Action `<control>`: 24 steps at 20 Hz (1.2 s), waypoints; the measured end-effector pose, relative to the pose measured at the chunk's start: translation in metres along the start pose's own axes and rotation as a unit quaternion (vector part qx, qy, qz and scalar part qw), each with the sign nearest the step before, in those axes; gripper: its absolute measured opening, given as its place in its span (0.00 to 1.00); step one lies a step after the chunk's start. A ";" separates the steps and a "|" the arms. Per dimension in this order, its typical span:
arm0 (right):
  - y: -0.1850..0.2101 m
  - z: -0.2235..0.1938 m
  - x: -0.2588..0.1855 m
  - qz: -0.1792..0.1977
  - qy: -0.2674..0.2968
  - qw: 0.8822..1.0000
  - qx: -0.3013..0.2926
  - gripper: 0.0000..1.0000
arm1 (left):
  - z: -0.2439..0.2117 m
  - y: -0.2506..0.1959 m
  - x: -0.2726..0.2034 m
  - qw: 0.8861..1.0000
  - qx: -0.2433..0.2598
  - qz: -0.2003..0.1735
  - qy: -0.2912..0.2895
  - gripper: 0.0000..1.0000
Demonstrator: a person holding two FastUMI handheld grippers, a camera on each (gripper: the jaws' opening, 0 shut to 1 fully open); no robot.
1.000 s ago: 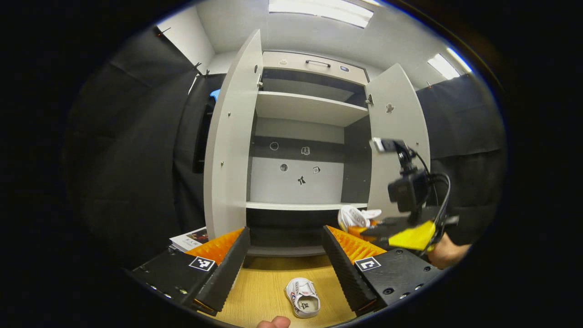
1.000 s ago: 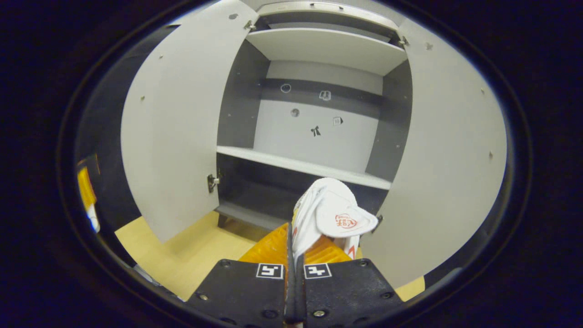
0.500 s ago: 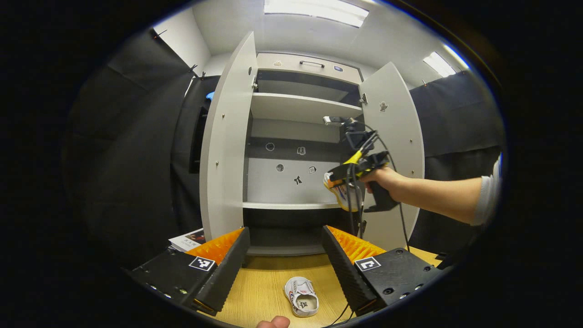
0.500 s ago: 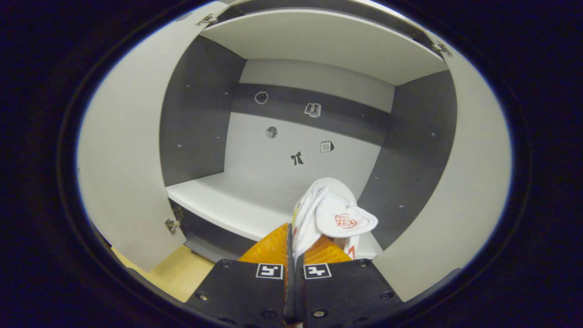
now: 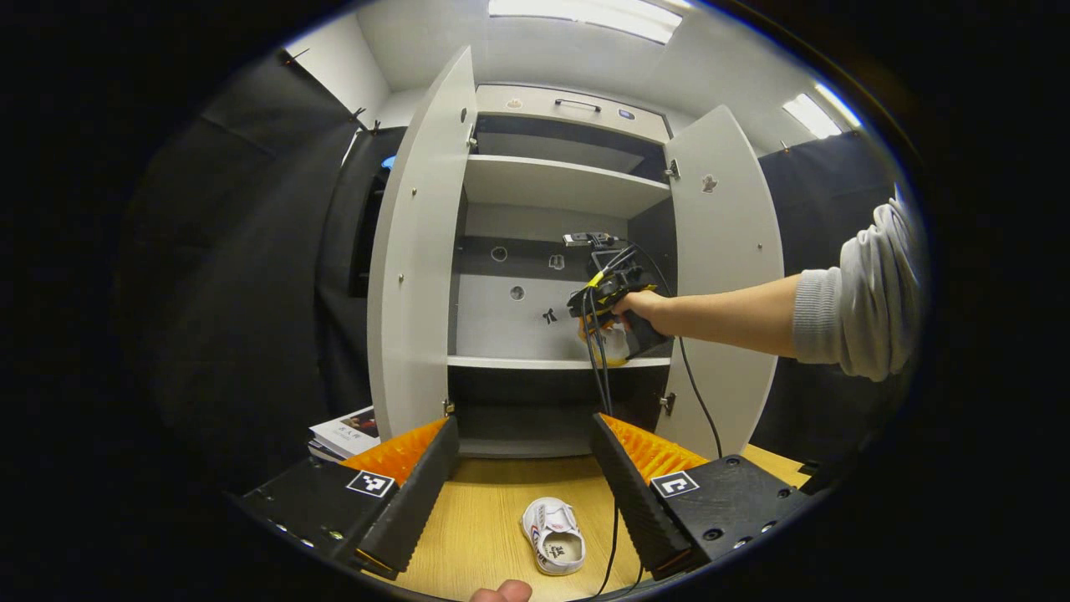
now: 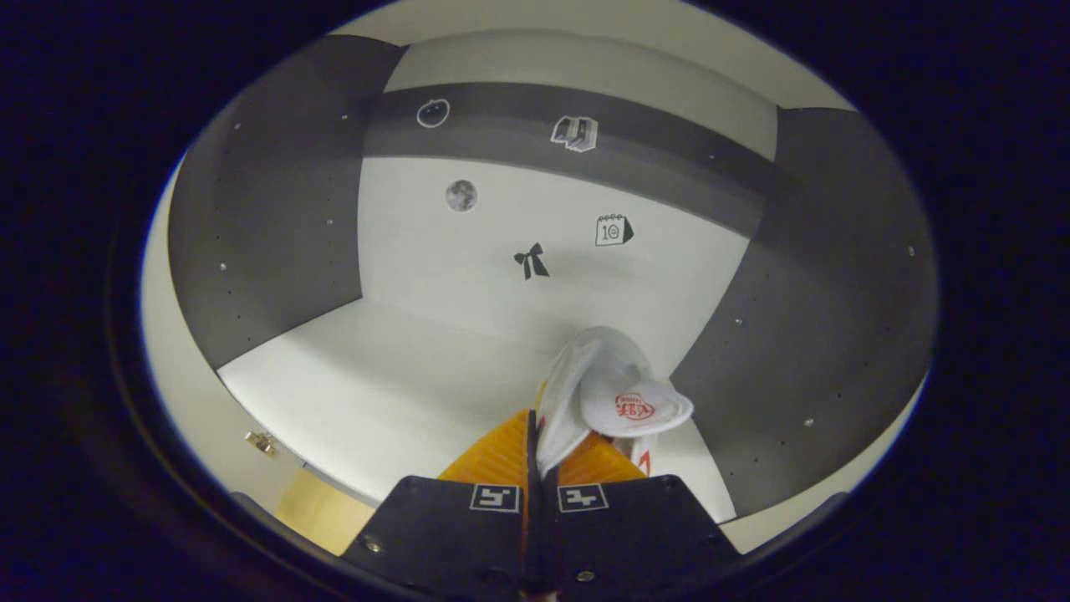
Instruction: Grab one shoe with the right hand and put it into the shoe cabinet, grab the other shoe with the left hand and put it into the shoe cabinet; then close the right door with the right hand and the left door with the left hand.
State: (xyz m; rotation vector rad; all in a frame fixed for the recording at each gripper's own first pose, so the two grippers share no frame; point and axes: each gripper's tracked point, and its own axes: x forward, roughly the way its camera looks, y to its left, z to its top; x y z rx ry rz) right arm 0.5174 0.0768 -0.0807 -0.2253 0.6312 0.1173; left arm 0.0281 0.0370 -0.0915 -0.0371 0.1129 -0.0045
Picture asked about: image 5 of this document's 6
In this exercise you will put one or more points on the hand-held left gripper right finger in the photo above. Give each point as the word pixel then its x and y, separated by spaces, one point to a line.
pixel 631 497

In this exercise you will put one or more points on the white cabinet shelf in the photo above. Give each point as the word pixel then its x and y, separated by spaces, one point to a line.
pixel 560 184

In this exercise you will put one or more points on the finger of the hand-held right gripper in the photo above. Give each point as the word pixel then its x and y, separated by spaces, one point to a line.
pixel 588 333

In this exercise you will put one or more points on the stack of magazines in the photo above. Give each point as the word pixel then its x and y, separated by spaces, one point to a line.
pixel 347 433

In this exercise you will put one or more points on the black backdrop cloth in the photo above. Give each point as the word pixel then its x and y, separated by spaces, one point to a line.
pixel 827 184
pixel 234 293

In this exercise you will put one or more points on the grey cabinet drawer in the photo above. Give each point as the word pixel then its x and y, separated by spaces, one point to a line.
pixel 535 119

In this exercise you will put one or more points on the white shoe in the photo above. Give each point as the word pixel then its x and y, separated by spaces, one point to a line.
pixel 616 344
pixel 543 522

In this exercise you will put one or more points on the large ceiling light panel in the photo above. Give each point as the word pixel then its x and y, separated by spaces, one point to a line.
pixel 585 17

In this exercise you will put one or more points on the small ceiling light panel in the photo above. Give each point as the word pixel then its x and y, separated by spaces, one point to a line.
pixel 815 113

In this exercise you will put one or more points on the grey cabinet door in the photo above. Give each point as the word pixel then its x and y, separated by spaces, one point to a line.
pixel 418 251
pixel 727 251

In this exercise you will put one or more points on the grey shoe cabinet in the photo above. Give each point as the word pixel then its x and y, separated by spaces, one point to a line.
pixel 493 334

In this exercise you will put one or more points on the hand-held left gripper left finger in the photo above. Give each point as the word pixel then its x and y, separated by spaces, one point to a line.
pixel 418 502

